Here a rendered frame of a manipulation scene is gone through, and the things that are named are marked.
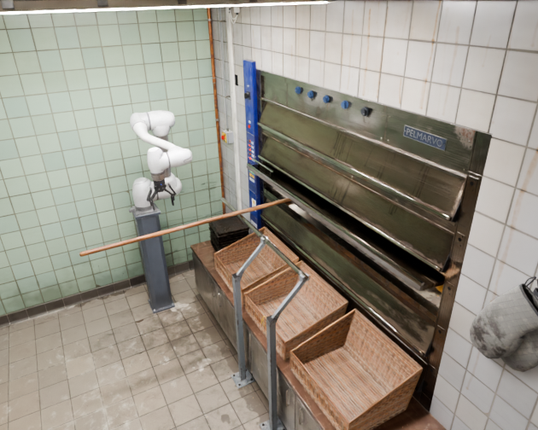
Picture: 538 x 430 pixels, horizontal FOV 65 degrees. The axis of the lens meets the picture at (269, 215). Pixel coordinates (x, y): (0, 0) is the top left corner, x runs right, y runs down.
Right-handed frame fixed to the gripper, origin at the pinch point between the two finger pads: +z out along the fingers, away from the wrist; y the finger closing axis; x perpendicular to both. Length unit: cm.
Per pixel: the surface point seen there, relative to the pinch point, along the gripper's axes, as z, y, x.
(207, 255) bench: 75, -38, -34
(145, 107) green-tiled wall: -39, -22, -109
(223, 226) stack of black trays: 50, -54, -33
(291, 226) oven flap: 30, -87, 26
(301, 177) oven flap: -17, -86, 41
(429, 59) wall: -104, -89, 131
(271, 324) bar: 36, -27, 103
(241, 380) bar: 129, -24, 58
